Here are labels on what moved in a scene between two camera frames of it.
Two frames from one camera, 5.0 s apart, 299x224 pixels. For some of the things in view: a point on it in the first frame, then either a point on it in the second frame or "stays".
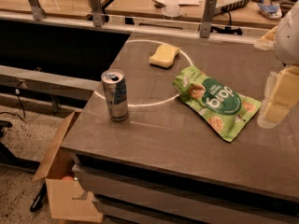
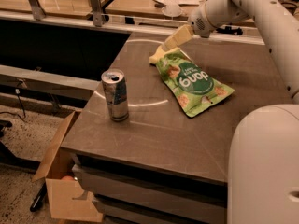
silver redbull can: x=114 y=86 stays
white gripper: x=288 y=37 → x=198 y=22
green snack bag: x=224 y=110 → x=194 y=88
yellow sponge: x=164 y=55 stays
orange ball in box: x=67 y=178 stays
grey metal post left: x=36 y=8 stays
